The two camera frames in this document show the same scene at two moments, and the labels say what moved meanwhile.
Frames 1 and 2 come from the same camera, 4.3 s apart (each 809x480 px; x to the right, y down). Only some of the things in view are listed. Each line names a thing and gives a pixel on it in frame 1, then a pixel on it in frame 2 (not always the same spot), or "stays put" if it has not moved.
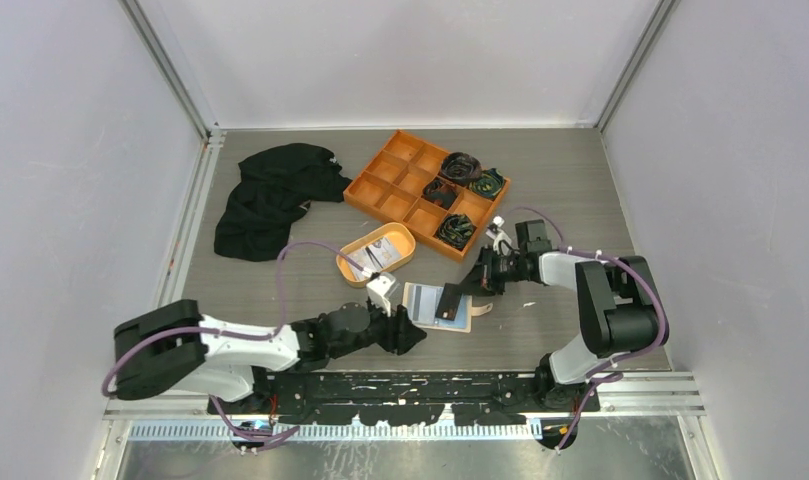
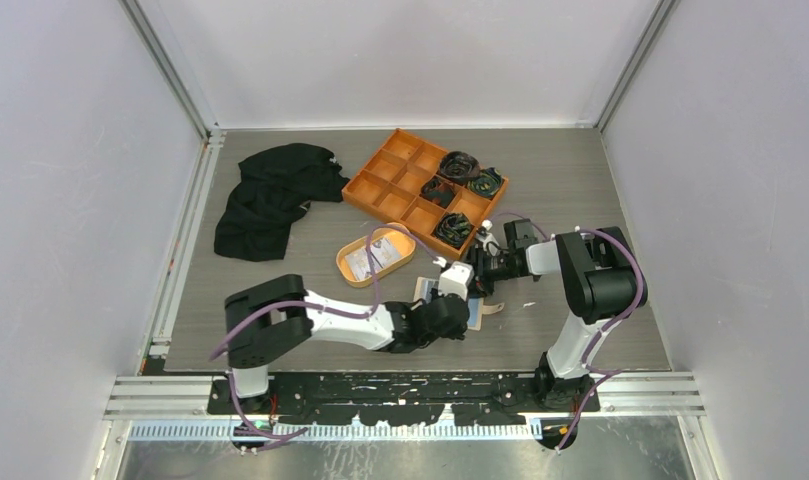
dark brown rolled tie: x=461 y=168 stays put
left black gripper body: x=382 y=330 to x=457 y=333
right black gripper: x=483 y=280 stays put
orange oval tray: x=379 y=252 stays put
